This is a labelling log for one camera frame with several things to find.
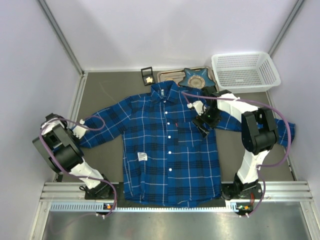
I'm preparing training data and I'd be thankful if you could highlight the blue plaid shirt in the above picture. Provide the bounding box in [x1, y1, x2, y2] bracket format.
[79, 80, 297, 209]

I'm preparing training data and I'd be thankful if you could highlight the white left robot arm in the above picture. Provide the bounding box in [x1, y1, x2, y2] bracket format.
[32, 113, 115, 200]

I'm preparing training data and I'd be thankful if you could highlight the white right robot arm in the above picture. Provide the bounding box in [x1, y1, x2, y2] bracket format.
[187, 87, 279, 200]

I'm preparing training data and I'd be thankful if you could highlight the gold brooch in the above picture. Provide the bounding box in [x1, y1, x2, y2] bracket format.
[145, 77, 154, 84]

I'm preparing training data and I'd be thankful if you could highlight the black brooch box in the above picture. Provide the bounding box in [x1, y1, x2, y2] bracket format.
[140, 66, 156, 86]

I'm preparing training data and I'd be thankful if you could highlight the blue star-shaped dish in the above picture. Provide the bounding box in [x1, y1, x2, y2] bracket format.
[178, 67, 216, 89]

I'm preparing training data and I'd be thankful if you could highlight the silver metal tray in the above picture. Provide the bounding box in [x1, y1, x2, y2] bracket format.
[157, 66, 220, 91]

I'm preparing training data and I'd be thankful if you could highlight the white plastic basket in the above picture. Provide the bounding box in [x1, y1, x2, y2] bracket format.
[211, 51, 281, 94]

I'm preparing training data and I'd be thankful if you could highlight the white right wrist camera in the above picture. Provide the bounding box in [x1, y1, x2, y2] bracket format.
[187, 100, 207, 116]

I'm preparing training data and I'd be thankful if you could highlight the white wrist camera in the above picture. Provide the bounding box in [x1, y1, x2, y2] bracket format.
[187, 100, 207, 116]
[71, 119, 88, 140]

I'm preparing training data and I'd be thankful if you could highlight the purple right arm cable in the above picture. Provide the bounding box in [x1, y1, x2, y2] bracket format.
[181, 91, 292, 218]

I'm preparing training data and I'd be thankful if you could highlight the aluminium frame rail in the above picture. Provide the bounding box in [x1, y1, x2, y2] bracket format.
[39, 181, 313, 213]

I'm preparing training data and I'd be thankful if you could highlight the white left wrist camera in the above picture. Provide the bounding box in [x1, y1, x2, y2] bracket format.
[71, 119, 88, 140]

